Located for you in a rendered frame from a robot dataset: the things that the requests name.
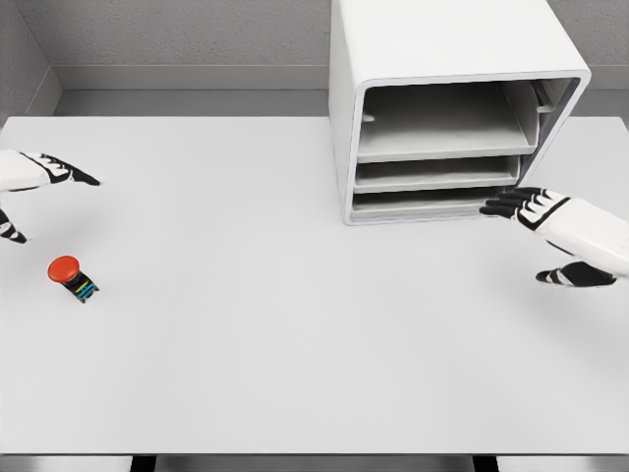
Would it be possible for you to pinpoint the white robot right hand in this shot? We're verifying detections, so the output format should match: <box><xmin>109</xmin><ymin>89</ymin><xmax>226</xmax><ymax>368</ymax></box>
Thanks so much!
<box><xmin>479</xmin><ymin>187</ymin><xmax>629</xmax><ymax>289</ymax></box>

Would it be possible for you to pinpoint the white tabletop storage cabinet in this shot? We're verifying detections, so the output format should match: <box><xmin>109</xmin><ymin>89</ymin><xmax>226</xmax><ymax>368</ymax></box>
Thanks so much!
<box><xmin>327</xmin><ymin>0</ymin><xmax>593</xmax><ymax>228</ymax></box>

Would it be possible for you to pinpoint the red button load switch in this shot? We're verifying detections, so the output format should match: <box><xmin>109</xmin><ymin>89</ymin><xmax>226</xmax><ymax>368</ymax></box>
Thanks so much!
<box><xmin>46</xmin><ymin>254</ymin><xmax>102</xmax><ymax>305</ymax></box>

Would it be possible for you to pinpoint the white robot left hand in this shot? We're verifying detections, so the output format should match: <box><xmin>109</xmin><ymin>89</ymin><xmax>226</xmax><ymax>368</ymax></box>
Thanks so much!
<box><xmin>0</xmin><ymin>149</ymin><xmax>102</xmax><ymax>246</ymax></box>

